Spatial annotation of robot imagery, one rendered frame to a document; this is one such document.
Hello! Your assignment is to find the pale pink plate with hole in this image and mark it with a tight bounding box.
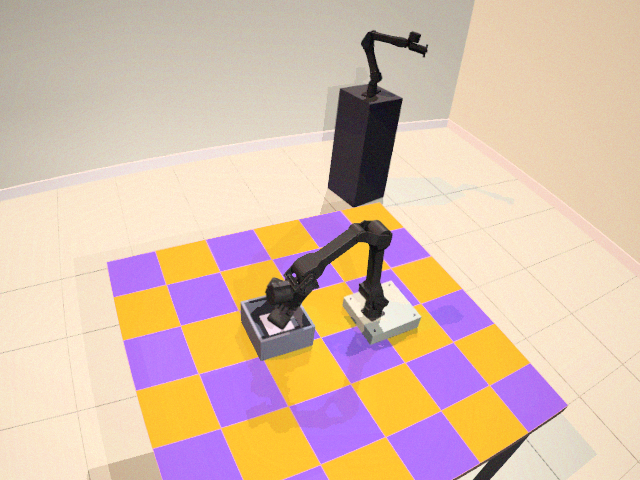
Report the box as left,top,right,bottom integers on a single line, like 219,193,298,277
259,313,294,339

